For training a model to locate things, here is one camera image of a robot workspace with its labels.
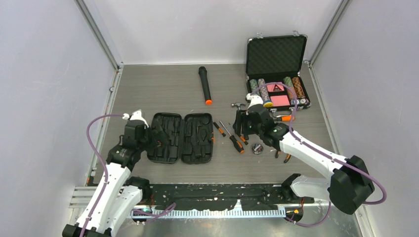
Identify small orange black screwdriver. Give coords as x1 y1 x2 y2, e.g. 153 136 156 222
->
239 135 249 145

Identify thin orange black screwdriver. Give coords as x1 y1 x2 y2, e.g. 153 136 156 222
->
213 121 226 137

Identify black tool kit case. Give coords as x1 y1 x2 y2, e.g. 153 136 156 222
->
147 113 214 164

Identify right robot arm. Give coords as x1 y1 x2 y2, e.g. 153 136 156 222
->
233 104 375 214

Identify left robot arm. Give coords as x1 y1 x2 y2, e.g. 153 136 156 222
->
62 118 170 237

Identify small round bit holder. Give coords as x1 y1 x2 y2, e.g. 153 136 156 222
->
251 143 264 155

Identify open poker chip case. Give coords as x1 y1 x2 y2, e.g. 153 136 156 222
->
246 34 311 111

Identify black microphone orange end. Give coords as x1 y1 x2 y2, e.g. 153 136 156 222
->
198 66 212 105

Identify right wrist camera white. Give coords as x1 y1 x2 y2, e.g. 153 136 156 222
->
246 93 263 113

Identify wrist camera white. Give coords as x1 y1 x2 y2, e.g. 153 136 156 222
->
122 109 149 127
246 93 263 113

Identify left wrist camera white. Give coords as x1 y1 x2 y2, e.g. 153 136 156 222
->
122 109 149 127

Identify orange handled screwdriver by case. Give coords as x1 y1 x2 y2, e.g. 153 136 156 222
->
275 115 295 122

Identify orange handled pliers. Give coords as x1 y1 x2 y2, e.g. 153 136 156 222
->
274 150 292 163

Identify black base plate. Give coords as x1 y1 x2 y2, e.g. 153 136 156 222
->
139 184 314 211

